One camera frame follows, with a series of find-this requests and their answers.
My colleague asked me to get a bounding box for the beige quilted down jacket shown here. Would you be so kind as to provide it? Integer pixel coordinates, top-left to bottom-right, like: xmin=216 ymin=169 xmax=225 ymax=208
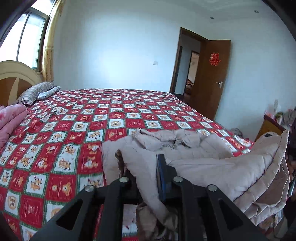
xmin=101 ymin=129 xmax=290 ymax=240

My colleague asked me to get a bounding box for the red patchwork bear bedspread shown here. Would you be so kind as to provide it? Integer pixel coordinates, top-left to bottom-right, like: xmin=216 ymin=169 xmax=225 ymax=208
xmin=1 ymin=89 xmax=253 ymax=240

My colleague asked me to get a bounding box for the wooden dresser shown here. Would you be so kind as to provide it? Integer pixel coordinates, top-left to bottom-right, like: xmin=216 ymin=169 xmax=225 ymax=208
xmin=255 ymin=115 xmax=286 ymax=141

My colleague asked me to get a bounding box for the clutter on dresser top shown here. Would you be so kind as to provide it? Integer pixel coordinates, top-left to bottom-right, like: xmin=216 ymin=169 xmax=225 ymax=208
xmin=264 ymin=99 xmax=295 ymax=130

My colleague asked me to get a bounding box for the pink folded blanket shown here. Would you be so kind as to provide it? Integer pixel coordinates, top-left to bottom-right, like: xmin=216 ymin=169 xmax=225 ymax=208
xmin=0 ymin=104 xmax=28 ymax=149

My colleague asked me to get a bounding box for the brown wooden door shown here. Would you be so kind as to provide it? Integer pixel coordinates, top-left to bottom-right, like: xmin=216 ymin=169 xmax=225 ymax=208
xmin=189 ymin=40 xmax=231 ymax=120

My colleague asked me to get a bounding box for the striped grey pillow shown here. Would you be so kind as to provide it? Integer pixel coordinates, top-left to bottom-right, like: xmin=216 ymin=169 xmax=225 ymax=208
xmin=14 ymin=82 xmax=61 ymax=106

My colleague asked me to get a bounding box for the red double happiness sticker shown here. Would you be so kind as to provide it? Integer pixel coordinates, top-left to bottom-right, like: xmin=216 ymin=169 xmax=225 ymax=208
xmin=209 ymin=52 xmax=221 ymax=66

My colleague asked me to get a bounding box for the yellow patterned curtain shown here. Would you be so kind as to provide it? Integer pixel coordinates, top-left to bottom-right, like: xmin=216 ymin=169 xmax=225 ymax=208
xmin=42 ymin=0 xmax=65 ymax=82

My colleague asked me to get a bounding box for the cream and wood headboard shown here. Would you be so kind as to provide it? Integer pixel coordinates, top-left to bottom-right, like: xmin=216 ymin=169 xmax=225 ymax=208
xmin=0 ymin=60 xmax=43 ymax=106

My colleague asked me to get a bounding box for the window with green frame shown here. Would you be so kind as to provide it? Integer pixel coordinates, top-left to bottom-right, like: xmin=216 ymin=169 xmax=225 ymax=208
xmin=1 ymin=1 xmax=54 ymax=72

